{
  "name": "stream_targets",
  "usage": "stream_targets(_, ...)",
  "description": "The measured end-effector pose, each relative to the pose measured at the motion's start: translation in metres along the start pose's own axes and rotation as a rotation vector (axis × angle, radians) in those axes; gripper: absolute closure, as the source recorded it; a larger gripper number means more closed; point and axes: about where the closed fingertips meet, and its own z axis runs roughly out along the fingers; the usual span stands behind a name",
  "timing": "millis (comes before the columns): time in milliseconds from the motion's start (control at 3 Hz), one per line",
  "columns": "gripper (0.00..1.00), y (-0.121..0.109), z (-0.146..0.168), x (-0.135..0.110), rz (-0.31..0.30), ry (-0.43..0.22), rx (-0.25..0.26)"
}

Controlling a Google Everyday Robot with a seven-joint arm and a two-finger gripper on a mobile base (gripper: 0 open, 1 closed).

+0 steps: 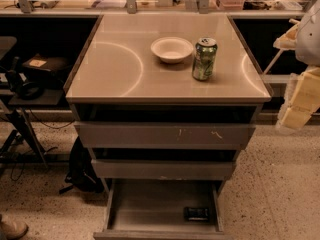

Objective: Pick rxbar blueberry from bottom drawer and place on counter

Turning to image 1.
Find white stick with tip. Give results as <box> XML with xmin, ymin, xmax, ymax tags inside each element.
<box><xmin>263</xmin><ymin>19</ymin><xmax>300</xmax><ymax>75</ymax></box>

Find black backpack on floor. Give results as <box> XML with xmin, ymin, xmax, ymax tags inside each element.
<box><xmin>59</xmin><ymin>138</ymin><xmax>104</xmax><ymax>194</ymax></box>

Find grey middle drawer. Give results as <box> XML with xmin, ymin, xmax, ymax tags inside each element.
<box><xmin>92</xmin><ymin>159</ymin><xmax>235</xmax><ymax>180</ymax></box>

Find grey drawer cabinet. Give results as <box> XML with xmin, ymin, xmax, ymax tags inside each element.
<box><xmin>63</xmin><ymin>13</ymin><xmax>274</xmax><ymax>240</ymax></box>

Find black desk stand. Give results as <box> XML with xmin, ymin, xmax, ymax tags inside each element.
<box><xmin>0</xmin><ymin>101</ymin><xmax>49</xmax><ymax>169</ymax></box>

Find black box with label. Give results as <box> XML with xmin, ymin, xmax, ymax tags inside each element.
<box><xmin>22</xmin><ymin>54</ymin><xmax>71</xmax><ymax>80</ymax></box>

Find tan shoe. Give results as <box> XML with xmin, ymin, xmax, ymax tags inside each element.
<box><xmin>0</xmin><ymin>215</ymin><xmax>28</xmax><ymax>240</ymax></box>

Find green soda can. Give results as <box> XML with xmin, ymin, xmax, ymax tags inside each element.
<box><xmin>192</xmin><ymin>37</ymin><xmax>218</xmax><ymax>81</ymax></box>

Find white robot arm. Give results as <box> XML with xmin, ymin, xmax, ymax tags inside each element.
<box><xmin>273</xmin><ymin>9</ymin><xmax>320</xmax><ymax>134</ymax></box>

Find grey open bottom drawer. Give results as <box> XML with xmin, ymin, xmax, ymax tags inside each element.
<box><xmin>93</xmin><ymin>179</ymin><xmax>234</xmax><ymax>240</ymax></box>

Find grey top drawer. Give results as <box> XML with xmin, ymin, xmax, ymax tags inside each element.
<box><xmin>74</xmin><ymin>121</ymin><xmax>255</xmax><ymax>150</ymax></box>

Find white paper bowl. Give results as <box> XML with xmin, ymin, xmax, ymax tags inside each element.
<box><xmin>151</xmin><ymin>37</ymin><xmax>193</xmax><ymax>64</ymax></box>

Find black headphones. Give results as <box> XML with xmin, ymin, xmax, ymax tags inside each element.
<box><xmin>5</xmin><ymin>57</ymin><xmax>44</xmax><ymax>100</ymax></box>

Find dark rxbar blueberry bar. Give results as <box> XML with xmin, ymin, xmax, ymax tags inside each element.
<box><xmin>184</xmin><ymin>207</ymin><xmax>210</xmax><ymax>221</ymax></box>

